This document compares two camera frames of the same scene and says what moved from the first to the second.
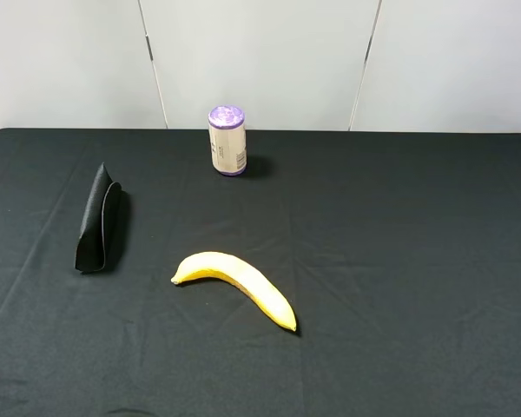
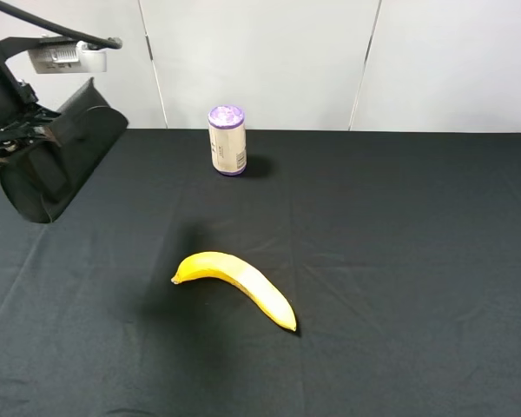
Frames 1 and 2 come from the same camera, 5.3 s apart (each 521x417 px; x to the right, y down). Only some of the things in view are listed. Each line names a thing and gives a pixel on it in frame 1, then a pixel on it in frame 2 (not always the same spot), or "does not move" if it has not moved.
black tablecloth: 410,260 does not move
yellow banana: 217,264 does not move
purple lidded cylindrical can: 227,138 does not move
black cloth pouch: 98,237 to 43,180
